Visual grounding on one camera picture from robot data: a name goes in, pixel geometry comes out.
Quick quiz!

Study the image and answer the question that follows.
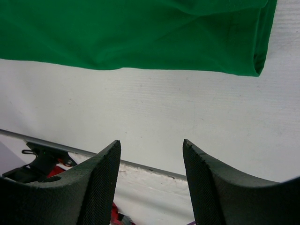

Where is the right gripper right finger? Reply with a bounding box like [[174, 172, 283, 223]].
[[183, 139, 300, 225]]

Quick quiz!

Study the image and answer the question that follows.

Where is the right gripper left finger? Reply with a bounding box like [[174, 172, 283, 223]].
[[0, 140, 121, 225]]

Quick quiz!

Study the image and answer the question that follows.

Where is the green t shirt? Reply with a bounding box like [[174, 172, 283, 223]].
[[0, 0, 277, 76]]

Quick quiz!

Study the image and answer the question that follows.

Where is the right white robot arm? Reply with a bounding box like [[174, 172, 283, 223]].
[[0, 140, 300, 225]]

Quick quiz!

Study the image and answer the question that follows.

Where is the red t shirt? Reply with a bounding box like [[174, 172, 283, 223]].
[[47, 165, 121, 225]]

